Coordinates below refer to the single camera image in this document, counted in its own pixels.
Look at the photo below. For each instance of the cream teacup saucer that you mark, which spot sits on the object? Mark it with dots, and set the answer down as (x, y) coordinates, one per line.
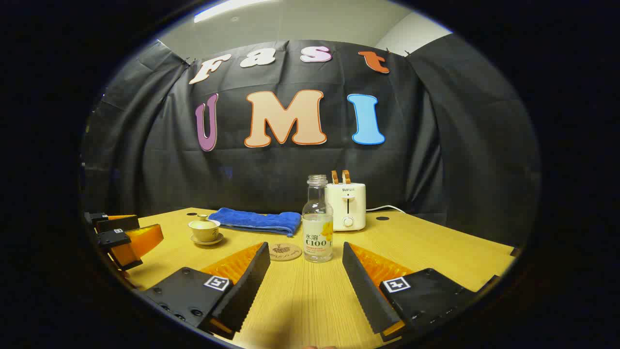
(215, 240)

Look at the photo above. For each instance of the blue folded towel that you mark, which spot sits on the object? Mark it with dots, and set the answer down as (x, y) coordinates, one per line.
(256, 220)

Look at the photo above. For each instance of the clear water bottle yellow label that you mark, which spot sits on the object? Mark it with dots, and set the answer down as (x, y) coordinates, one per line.
(317, 232)

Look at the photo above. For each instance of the white toaster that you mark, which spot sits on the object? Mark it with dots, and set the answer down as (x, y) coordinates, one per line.
(346, 208)

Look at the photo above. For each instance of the cream ceramic teacup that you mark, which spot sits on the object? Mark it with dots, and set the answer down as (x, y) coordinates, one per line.
(204, 233)

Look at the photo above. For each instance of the round cork coaster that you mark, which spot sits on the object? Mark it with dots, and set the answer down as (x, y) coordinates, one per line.
(286, 252)

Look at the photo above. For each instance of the toast bread slice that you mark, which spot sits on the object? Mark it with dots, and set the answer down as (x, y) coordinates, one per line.
(346, 176)
(334, 177)

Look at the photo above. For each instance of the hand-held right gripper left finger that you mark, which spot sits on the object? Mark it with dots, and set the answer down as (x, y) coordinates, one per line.
(244, 291)

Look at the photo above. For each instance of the black backdrop cloth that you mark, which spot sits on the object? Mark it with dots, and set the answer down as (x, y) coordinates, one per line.
(436, 145)

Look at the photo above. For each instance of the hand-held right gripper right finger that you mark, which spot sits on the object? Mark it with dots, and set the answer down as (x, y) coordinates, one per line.
(368, 295)

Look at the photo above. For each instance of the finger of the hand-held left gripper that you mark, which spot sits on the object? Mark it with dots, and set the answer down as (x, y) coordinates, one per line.
(138, 242)
(118, 225)

